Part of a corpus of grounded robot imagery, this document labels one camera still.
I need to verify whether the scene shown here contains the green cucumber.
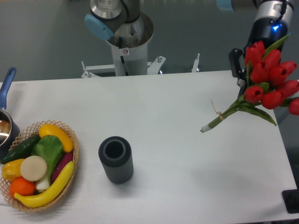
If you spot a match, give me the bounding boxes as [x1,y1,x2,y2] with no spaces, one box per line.
[0,134,41,164]

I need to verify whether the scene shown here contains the yellow bell pepper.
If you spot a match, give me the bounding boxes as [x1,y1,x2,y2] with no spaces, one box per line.
[1,159,25,182]

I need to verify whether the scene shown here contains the green bok choy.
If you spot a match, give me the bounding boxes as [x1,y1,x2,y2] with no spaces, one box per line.
[31,135,63,193]

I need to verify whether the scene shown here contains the beige round disc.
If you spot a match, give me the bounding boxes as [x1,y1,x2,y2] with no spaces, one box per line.
[20,155,47,182]

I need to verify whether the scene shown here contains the purple sweet potato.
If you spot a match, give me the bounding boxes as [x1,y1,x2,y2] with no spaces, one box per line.
[51,152,73,183]

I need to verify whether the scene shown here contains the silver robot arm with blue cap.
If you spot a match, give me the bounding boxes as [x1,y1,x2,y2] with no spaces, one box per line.
[84,0,154,76]

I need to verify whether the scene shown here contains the yellow banana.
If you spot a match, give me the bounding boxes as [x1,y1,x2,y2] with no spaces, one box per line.
[14,161,75,208]

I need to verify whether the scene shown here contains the blue handled saucepan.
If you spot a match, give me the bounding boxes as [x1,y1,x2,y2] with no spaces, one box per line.
[0,67,20,159]

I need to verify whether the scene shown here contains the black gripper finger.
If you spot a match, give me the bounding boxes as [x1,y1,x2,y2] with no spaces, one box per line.
[228,48,247,98]

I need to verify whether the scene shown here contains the orange fruit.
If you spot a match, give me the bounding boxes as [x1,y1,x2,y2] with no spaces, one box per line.
[9,177,36,198]

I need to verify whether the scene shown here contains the black device at table edge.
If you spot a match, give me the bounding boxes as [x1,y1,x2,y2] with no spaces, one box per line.
[282,189,299,214]

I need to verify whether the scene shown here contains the yellow squash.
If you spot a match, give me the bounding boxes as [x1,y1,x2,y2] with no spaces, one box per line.
[38,124,74,153]

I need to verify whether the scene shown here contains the white metal mounting bracket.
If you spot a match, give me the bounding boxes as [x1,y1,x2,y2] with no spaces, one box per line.
[81,53,201,78]

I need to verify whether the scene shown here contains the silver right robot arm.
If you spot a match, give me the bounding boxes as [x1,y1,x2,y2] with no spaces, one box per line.
[217,0,295,73]

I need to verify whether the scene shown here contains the woven wicker basket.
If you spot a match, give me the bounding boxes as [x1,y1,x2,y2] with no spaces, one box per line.
[0,119,79,213]

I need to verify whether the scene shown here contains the dark grey ribbed vase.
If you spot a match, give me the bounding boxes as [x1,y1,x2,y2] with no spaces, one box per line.
[98,136,134,184]

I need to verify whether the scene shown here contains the red tulip bouquet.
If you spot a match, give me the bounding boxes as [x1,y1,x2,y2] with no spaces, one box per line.
[200,35,299,133]

